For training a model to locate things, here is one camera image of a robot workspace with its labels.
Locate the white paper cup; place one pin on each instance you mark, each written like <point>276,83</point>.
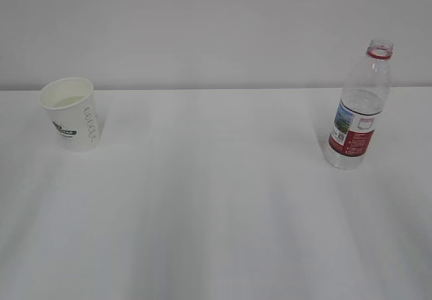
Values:
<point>70,106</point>

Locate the clear plastic water bottle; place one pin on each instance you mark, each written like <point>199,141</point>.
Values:
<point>361,104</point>

